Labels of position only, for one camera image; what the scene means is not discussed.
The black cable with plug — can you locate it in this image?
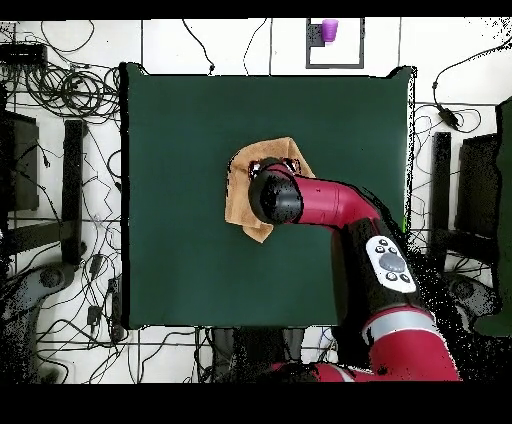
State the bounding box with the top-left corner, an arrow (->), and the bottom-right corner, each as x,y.
181,17 -> 217,76

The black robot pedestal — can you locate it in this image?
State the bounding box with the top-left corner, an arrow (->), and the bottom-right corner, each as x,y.
209,326 -> 307,383

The tan terry towel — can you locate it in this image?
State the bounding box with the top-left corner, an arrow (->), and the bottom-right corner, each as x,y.
223,136 -> 317,244

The dark green fabric sheet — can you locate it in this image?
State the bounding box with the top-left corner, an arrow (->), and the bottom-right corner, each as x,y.
473,95 -> 512,337

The dark pedestal foot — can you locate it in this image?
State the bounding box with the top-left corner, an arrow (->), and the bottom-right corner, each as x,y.
445,273 -> 504,321
0,261 -> 79,383

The flat black box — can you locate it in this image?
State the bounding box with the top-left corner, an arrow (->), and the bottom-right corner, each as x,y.
0,42 -> 48,67

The dark green table cloth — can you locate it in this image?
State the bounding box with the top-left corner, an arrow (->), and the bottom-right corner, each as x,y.
119,61 -> 417,331

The purple plastic cup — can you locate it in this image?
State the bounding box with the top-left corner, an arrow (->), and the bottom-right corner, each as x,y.
320,18 -> 340,44

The large black box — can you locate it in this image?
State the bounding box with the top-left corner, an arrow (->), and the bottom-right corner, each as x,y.
0,109 -> 41,213
454,132 -> 502,242

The black stand base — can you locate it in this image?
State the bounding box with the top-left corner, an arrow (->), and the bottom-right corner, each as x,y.
425,130 -> 501,275
0,118 -> 88,267

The black power strip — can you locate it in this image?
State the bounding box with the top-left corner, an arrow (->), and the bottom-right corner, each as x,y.
106,275 -> 125,343

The grey square floor frame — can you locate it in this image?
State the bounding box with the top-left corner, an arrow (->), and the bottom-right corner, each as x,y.
305,17 -> 366,70

